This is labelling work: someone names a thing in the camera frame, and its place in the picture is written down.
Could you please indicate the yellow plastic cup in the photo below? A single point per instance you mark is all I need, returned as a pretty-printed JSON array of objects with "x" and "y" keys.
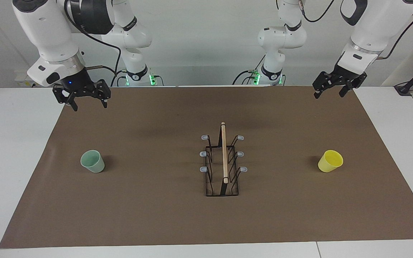
[{"x": 330, "y": 161}]

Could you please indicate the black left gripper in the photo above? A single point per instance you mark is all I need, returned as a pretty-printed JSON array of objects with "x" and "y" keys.
[{"x": 343, "y": 77}]

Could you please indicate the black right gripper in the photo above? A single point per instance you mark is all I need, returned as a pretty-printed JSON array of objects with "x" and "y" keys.
[{"x": 79, "y": 81}]

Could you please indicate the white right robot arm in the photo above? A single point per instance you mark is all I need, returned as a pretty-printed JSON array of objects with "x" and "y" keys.
[{"x": 48, "y": 32}]

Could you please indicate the brown table mat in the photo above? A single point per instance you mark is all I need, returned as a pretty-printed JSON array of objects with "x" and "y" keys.
[{"x": 156, "y": 200}]

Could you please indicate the pale green plastic cup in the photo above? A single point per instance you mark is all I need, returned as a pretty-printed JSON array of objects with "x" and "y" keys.
[{"x": 93, "y": 163}]

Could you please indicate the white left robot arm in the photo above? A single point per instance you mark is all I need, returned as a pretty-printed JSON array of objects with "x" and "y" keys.
[{"x": 378, "y": 28}]

